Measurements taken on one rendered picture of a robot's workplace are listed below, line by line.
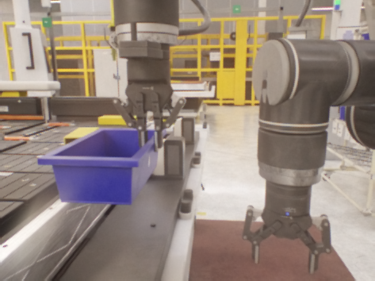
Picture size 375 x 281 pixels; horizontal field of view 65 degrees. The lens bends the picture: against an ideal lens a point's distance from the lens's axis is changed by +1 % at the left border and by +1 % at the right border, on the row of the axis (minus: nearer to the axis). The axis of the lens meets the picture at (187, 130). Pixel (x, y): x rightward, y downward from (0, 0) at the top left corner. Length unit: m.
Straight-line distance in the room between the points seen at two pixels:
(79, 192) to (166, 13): 0.31
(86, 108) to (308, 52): 1.26
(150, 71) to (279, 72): 0.20
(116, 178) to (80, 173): 0.06
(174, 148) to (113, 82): 9.59
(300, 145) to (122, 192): 0.28
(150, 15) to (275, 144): 0.27
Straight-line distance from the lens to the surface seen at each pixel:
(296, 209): 0.52
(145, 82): 0.51
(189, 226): 0.80
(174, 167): 0.99
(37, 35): 4.11
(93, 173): 0.47
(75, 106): 1.59
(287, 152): 0.47
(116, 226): 0.74
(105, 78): 10.60
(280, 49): 0.45
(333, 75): 0.48
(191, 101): 5.76
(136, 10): 0.48
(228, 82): 10.73
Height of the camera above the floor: 1.23
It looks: 11 degrees down
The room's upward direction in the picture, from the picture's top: straight up
